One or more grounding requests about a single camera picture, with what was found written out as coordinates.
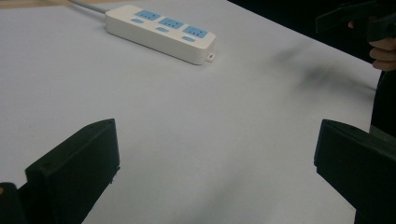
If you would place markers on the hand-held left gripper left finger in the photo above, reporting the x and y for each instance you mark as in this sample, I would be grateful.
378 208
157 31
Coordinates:
74 168

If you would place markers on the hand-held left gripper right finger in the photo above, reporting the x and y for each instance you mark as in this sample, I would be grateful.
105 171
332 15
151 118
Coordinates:
358 165

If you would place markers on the white power strip blue sockets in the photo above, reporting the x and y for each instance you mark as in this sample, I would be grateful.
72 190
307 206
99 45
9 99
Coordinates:
162 34

